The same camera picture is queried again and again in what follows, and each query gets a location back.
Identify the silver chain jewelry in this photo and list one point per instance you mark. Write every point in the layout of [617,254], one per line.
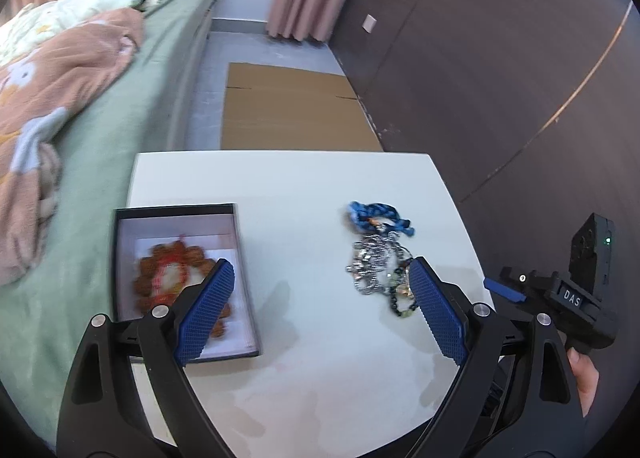
[379,265]

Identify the white square table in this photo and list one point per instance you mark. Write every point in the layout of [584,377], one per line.
[339,374]

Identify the black square jewelry box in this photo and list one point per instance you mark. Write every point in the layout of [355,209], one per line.
[159,251]

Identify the white wall switch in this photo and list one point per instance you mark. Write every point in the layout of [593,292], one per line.
[368,23]

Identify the pink duck print blanket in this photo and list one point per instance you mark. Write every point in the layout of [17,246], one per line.
[40,92]

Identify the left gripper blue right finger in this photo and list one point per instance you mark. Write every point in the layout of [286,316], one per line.
[514,394]

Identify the flattened brown cardboard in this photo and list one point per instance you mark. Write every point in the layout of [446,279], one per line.
[276,108]

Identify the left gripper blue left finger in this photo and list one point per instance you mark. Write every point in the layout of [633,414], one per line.
[101,413]

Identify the dark wood wardrobe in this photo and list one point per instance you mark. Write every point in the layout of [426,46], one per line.
[529,109]

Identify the person's right hand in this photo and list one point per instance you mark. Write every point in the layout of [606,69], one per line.
[587,378]

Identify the pale green floral duvet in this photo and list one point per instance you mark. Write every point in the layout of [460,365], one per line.
[33,25]

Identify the green sheeted bed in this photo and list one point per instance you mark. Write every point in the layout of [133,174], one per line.
[45,313]

